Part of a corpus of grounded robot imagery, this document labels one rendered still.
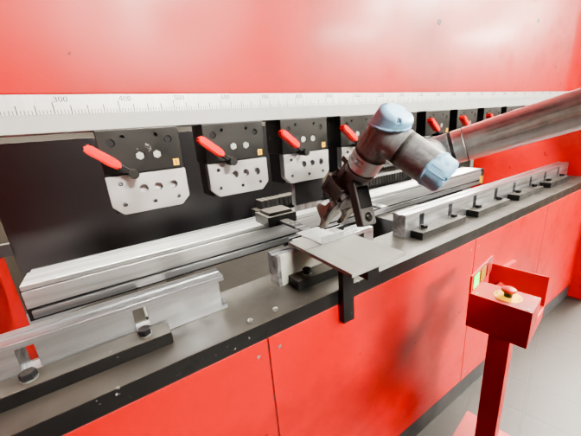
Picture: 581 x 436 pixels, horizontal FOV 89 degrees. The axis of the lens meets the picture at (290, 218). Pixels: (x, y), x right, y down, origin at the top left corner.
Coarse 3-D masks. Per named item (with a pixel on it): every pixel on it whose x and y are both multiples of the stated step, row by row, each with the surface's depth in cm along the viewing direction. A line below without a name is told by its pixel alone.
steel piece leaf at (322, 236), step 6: (306, 234) 90; (312, 234) 90; (318, 234) 89; (324, 234) 89; (330, 234) 83; (336, 234) 84; (342, 234) 86; (318, 240) 84; (324, 240) 82; (330, 240) 83
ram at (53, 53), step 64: (0, 0) 45; (64, 0) 48; (128, 0) 53; (192, 0) 58; (256, 0) 65; (320, 0) 73; (384, 0) 84; (448, 0) 98; (512, 0) 118; (576, 0) 149; (0, 64) 46; (64, 64) 50; (128, 64) 55; (192, 64) 61; (256, 64) 68; (320, 64) 77; (384, 64) 89; (448, 64) 105; (512, 64) 128; (576, 64) 165; (0, 128) 48; (64, 128) 52; (128, 128) 57
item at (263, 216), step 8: (264, 208) 111; (272, 208) 110; (280, 208) 109; (288, 208) 109; (256, 216) 112; (264, 216) 106; (272, 216) 105; (280, 216) 106; (288, 216) 108; (296, 216) 110; (264, 224) 107; (272, 224) 105; (280, 224) 107; (288, 224) 101; (296, 224) 100
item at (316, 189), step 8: (296, 184) 84; (304, 184) 86; (312, 184) 87; (320, 184) 89; (296, 192) 85; (304, 192) 86; (312, 192) 88; (320, 192) 89; (296, 200) 85; (304, 200) 87; (312, 200) 88; (320, 200) 91; (296, 208) 87; (304, 208) 89
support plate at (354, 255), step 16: (304, 240) 86; (336, 240) 84; (352, 240) 83; (368, 240) 82; (320, 256) 75; (336, 256) 74; (352, 256) 73; (368, 256) 72; (384, 256) 72; (400, 256) 73; (352, 272) 65
